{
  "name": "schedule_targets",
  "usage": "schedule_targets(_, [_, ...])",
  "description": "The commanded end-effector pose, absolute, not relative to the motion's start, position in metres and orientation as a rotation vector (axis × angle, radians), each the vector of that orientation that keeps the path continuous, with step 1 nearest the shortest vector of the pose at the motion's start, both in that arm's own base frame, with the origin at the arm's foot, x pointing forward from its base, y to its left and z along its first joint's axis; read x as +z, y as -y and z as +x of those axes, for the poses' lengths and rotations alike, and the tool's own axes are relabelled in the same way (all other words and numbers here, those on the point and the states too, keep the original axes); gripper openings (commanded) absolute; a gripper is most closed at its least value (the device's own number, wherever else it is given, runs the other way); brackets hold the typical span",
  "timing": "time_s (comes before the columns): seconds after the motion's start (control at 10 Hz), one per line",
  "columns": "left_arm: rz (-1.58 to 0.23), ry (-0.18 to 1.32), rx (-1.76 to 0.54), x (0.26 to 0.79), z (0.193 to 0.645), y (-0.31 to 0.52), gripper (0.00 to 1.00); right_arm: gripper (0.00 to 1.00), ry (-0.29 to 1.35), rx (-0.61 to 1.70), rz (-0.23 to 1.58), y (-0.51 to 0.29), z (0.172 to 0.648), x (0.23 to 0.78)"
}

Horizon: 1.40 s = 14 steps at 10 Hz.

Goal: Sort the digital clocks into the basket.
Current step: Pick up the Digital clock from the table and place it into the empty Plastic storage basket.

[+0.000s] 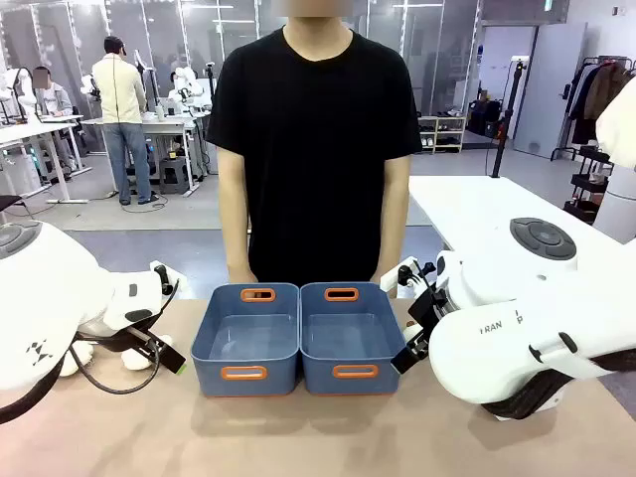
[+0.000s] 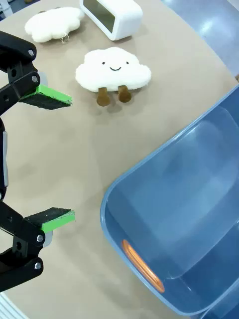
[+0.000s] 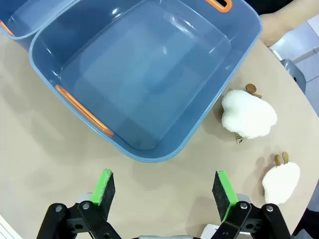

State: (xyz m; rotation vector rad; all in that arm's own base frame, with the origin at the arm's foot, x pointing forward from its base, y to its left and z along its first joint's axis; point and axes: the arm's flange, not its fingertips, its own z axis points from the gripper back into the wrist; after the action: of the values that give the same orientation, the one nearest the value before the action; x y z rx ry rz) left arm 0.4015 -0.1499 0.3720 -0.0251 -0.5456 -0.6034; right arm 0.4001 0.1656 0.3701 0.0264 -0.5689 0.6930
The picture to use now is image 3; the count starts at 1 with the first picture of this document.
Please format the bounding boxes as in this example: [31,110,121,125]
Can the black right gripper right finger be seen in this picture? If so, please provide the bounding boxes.
[211,170,292,239]

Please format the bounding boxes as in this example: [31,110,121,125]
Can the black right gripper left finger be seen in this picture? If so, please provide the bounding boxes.
[36,169,123,239]

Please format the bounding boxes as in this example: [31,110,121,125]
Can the white cloud plush toy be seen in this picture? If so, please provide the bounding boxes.
[261,151,301,205]
[221,83,278,144]

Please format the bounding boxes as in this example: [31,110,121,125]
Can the person's left forearm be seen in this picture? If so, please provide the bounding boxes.
[281,0,319,34]

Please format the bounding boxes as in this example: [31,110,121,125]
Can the person's left hand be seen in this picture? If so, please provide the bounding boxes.
[259,9,290,47]

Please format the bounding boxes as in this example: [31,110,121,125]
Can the person in black t-shirt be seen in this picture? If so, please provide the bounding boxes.
[245,0,294,15]

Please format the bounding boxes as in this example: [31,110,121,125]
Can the blue plastic basket orange handles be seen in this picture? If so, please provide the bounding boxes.
[29,0,264,164]
[0,0,77,52]

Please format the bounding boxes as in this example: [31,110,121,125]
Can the grey metal post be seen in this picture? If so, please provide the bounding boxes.
[283,59,307,93]

